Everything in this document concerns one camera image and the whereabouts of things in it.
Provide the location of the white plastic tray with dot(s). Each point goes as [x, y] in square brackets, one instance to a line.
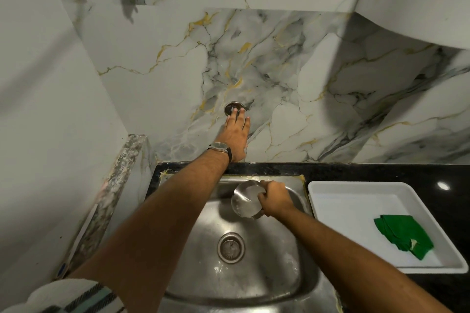
[348, 210]

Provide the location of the person's left little finger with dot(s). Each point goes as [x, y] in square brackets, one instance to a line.
[228, 119]

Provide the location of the stainless steel sink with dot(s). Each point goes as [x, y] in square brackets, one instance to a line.
[268, 268]

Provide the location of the person's left forearm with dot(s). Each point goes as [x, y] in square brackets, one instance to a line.
[161, 224]

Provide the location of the person's left middle finger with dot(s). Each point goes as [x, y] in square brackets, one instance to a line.
[242, 119]

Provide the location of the person's right forearm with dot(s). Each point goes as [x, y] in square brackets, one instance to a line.
[352, 268]

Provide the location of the person's left hand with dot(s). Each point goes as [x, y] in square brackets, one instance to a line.
[234, 138]

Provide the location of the chrome wall tap knob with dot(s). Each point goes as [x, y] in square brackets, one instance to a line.
[232, 104]

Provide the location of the person's right fingers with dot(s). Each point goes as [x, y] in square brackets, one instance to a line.
[262, 201]

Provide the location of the green cleaning cloth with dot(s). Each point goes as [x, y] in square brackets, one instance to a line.
[402, 234]

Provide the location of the grey wrist watch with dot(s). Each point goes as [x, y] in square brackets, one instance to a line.
[221, 147]

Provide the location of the round sink drain strainer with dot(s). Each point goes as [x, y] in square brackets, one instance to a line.
[231, 248]

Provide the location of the person's right hand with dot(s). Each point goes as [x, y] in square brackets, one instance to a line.
[277, 199]

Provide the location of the white striped shirt sleeve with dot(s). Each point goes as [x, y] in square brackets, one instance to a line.
[69, 296]

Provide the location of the small steel bowl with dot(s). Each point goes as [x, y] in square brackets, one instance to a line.
[245, 199]

